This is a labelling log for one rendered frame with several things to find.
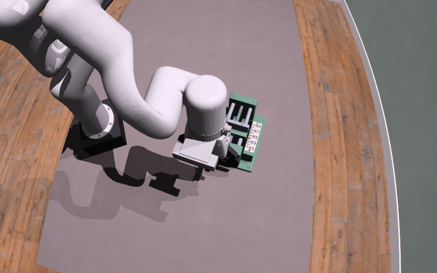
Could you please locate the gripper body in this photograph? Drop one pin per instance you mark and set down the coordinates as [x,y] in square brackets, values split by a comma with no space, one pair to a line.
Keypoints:
[221,146]

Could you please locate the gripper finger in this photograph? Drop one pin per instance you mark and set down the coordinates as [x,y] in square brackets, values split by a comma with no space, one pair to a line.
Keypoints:
[181,138]
[231,153]

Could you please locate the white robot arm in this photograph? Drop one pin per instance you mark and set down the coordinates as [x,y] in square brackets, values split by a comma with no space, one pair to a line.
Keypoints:
[75,36]

